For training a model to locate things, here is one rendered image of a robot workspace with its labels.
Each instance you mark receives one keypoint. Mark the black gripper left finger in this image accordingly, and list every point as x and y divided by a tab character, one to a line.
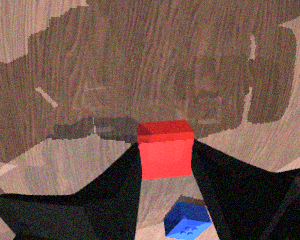
106	209

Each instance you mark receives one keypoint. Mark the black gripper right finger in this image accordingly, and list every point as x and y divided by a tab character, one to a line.
244	202

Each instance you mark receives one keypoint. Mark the red block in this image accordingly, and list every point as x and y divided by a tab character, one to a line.
166	148

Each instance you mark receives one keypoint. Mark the blue block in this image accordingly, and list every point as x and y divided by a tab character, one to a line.
186	221

